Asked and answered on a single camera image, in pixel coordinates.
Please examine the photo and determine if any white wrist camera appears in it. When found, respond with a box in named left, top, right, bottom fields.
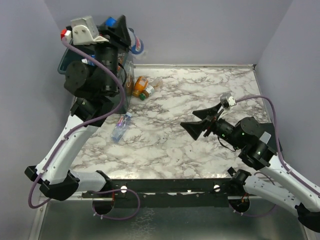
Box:
left=60, top=16, right=96, bottom=45
left=217, top=92, right=237, bottom=117

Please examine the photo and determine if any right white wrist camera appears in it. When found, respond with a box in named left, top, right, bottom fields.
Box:
left=217, top=92, right=237, bottom=117

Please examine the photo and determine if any clear bottle behind tea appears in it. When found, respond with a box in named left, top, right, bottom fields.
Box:
left=149, top=77, right=164, bottom=90

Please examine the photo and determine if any Pepsi bottle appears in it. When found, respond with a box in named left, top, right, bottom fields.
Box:
left=104, top=17, right=146, bottom=59

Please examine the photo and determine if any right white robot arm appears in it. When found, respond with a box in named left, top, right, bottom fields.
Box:
left=180, top=100, right=320, bottom=232

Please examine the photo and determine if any blue label water bottle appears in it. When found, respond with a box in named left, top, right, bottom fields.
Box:
left=81, top=58, right=95, bottom=66

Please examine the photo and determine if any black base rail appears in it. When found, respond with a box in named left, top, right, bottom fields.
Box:
left=81, top=178, right=245, bottom=209

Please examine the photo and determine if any green cap tea bottle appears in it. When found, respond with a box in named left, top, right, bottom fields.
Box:
left=139, top=85, right=156, bottom=101

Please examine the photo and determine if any orange juice bottle left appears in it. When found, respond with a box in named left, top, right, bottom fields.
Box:
left=132, top=76, right=148, bottom=97

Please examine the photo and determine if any grey rectangular box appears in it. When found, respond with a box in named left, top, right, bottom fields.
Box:
left=259, top=131, right=272, bottom=144

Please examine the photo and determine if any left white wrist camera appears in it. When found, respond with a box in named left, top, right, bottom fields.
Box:
left=60, top=16, right=96, bottom=45

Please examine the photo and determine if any purple label water bottle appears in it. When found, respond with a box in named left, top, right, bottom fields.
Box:
left=111, top=112, right=132, bottom=143

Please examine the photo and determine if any dark green plastic bin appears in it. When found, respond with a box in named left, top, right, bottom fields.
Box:
left=57, top=45, right=135, bottom=114

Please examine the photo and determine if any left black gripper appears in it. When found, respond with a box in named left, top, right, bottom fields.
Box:
left=93, top=15, right=132, bottom=94

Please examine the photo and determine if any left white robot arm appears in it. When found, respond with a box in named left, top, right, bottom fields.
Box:
left=25, top=15, right=131, bottom=201

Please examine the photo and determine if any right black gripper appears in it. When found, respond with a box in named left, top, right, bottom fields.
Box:
left=180, top=102, right=244, bottom=150

